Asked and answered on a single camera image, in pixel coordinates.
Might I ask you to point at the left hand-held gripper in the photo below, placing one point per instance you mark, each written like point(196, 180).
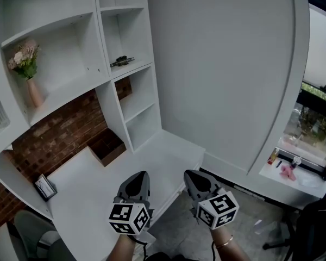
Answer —
point(129, 216)

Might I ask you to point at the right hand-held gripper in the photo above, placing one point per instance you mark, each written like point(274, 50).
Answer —
point(218, 211)

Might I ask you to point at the dark object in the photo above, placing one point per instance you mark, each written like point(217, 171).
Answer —
point(121, 61)

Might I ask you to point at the person's right forearm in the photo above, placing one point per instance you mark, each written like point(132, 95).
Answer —
point(228, 250)

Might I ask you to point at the person's left forearm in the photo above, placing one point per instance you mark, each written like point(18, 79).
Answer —
point(122, 249)

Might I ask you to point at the dark wooden organizer box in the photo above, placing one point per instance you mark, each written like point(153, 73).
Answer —
point(108, 152)

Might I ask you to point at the white paper scrap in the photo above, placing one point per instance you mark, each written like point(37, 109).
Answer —
point(258, 223)

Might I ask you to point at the person's dark clothing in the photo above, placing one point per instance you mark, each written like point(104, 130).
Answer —
point(165, 257)

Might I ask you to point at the yellow bottle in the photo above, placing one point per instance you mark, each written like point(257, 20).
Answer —
point(273, 157)

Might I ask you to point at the black pen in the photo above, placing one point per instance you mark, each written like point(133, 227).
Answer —
point(279, 163)

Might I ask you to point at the pink cloth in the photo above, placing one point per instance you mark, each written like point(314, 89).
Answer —
point(288, 173)

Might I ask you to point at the clear plastic cup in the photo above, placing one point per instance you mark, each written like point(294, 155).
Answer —
point(296, 162)

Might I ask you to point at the clear plastic bag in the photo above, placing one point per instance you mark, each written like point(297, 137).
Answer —
point(309, 181)

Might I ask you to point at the grey office chair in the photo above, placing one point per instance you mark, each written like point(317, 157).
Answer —
point(34, 231)

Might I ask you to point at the black office chair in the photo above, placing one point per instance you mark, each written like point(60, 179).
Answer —
point(312, 227)

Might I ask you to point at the window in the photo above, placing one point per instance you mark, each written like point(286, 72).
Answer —
point(312, 126)

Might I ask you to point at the pink vase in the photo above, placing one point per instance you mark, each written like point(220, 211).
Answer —
point(34, 94)

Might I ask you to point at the white shelving unit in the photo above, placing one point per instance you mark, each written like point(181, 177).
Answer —
point(70, 50)

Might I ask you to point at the pink flower bouquet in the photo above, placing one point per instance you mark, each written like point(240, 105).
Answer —
point(24, 60)

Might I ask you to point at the black picture frame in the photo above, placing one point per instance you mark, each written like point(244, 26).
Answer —
point(44, 187)

